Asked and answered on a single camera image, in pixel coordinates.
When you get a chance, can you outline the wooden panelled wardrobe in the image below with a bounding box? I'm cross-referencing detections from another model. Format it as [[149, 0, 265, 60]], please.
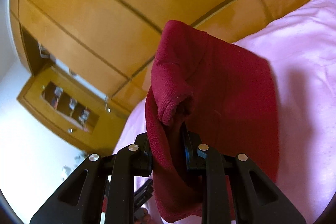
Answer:
[[8, 0, 333, 114]]

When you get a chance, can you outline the dark red garment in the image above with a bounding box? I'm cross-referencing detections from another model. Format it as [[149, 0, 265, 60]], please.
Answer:
[[145, 20, 279, 223]]

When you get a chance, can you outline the pink quilted bedspread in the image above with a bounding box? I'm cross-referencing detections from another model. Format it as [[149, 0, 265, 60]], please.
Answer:
[[115, 0, 335, 223]]

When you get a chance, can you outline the wooden shelf with figurines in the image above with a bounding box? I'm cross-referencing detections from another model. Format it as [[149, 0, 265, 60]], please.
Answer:
[[18, 65, 128, 156]]

